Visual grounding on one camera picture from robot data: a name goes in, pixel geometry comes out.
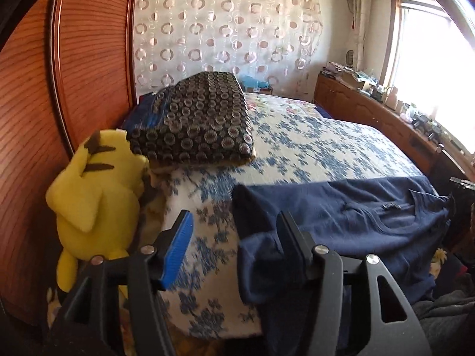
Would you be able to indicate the blue box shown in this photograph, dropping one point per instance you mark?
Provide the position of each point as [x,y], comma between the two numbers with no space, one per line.
[254,83]

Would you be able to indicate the pale window curtain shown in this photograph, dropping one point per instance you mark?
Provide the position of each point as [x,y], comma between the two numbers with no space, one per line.
[360,18]

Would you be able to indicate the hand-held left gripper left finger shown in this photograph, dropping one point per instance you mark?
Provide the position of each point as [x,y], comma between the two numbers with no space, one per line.
[178,244]

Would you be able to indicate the yellow plush toy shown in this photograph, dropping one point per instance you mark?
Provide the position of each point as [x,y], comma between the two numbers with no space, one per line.
[96,193]

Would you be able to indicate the wooden framed window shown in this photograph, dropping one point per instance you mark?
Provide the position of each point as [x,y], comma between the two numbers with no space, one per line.
[426,63]

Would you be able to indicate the wooden headboard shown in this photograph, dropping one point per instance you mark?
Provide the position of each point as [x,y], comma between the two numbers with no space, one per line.
[37,118]

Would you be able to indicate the sheer circle-patterned curtain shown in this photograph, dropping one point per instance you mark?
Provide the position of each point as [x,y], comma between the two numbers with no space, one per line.
[222,26]

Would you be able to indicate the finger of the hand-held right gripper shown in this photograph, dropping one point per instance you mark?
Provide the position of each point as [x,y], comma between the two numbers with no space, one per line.
[462,184]

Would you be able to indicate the white bottle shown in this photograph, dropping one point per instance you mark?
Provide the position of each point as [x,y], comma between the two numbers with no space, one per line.
[392,98]

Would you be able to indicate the person's grey clothing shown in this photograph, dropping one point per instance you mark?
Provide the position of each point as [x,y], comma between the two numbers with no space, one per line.
[445,322]

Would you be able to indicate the cardboard box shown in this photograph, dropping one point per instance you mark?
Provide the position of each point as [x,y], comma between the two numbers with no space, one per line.
[350,79]

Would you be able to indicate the blue and white floral bedsheet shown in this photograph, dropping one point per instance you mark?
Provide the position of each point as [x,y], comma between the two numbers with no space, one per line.
[297,148]

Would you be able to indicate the clutter of small bottles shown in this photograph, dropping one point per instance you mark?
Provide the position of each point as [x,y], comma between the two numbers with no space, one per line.
[374,89]

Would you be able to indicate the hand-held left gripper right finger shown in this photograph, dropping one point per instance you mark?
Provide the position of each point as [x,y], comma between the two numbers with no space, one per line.
[297,246]

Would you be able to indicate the long wooden cabinet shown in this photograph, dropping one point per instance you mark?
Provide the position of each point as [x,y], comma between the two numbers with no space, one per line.
[356,107]

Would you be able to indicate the blue folded cloth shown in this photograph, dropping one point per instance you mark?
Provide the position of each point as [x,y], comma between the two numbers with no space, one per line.
[143,113]

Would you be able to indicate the pink floral quilt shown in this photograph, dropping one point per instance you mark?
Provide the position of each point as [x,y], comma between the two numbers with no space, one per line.
[293,107]

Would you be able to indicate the dark circle-patterned folded blanket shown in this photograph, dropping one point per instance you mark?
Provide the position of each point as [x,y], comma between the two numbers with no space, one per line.
[204,118]

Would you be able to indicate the navy printed t-shirt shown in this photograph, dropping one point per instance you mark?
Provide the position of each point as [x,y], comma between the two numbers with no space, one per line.
[352,207]

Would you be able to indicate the navy bed sheet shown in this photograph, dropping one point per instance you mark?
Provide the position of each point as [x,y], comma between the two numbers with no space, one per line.
[323,113]

